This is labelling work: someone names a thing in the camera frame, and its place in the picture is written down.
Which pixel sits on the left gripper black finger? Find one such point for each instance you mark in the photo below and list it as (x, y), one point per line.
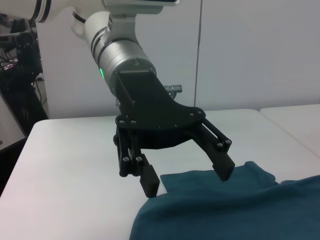
(220, 160)

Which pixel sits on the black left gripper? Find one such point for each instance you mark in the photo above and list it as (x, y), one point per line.
(150, 110)

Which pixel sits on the teal T-shirt white print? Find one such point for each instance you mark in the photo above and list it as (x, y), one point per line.
(225, 212)

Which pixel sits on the short silver connector plug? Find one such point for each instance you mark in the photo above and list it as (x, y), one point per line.
(173, 88)

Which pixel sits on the white board panel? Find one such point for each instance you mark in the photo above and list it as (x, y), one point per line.
(7, 120)

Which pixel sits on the black equipment stand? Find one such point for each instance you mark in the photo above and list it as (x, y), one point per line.
(25, 62)

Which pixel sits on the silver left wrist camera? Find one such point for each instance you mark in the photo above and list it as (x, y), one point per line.
(130, 25)

